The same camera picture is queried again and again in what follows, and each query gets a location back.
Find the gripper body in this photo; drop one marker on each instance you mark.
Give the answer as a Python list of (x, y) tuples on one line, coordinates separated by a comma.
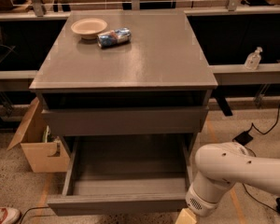
[(200, 201)]

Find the grey drawer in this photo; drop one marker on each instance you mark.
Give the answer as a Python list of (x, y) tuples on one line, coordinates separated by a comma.
[(122, 113), (125, 174)]

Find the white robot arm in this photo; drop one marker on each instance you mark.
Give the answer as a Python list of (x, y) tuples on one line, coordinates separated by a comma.
[(220, 167)]

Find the grey top drawer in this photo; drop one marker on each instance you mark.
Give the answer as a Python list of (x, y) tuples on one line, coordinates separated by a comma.
[(122, 113)]

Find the grey drawer cabinet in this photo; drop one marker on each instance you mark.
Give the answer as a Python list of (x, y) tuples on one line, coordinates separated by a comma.
[(162, 55)]

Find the black power adapter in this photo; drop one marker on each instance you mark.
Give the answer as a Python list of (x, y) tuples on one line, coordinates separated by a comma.
[(243, 138)]

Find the open cardboard box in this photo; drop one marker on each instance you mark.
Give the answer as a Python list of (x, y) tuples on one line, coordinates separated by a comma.
[(43, 155)]

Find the clear sanitizer pump bottle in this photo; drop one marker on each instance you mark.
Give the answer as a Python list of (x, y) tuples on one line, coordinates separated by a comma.
[(253, 59)]

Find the red white sneaker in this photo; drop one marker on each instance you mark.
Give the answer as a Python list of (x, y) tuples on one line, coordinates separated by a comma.
[(9, 215)]

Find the beige paper bowl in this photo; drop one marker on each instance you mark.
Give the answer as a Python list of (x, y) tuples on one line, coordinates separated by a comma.
[(88, 28)]

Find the grey metal railing frame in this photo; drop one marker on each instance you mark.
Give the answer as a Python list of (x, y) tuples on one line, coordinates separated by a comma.
[(38, 10)]

